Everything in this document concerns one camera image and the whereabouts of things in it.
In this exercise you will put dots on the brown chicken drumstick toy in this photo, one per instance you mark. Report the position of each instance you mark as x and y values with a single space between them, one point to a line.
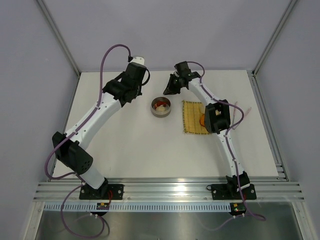
160 104

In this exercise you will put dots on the right aluminium frame post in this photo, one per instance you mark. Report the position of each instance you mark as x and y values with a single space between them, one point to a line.
275 35

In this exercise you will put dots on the white steamed bun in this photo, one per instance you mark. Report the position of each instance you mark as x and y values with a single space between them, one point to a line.
160 109

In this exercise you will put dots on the aluminium mounting rail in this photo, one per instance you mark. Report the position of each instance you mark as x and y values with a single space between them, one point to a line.
190 189

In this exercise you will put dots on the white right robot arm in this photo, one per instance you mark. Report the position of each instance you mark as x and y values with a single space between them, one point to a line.
217 121

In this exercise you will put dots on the white slotted cable duct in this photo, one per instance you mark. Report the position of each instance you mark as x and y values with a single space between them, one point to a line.
148 207

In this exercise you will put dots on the left aluminium frame post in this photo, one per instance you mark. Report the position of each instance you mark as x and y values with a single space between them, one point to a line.
48 17

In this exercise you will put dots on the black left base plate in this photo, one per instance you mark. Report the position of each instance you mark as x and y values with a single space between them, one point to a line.
112 191

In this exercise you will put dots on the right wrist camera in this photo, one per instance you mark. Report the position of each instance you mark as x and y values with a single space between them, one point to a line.
182 68

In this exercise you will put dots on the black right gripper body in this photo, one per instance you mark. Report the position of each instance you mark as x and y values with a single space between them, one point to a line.
177 77

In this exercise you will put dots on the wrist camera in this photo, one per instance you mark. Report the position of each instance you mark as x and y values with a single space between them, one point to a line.
182 68
136 67

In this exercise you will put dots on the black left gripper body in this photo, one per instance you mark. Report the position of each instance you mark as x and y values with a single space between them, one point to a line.
138 90

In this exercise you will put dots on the round metal lunch box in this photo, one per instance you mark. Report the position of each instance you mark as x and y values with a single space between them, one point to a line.
168 107

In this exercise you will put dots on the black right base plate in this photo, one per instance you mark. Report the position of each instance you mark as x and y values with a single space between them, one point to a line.
221 192

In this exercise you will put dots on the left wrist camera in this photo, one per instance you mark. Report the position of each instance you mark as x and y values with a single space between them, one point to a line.
136 67

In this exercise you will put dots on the yellow bamboo mat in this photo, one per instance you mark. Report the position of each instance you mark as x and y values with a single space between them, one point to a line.
191 113

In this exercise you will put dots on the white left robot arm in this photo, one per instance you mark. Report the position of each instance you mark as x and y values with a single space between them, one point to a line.
70 147

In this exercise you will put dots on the aluminium frame post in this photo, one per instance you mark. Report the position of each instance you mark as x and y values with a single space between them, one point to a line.
48 17
275 35

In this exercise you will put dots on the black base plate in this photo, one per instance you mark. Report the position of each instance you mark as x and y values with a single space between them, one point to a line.
112 191
221 192

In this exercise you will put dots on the orange pumpkin slice toy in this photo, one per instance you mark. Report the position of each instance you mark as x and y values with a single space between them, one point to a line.
202 120

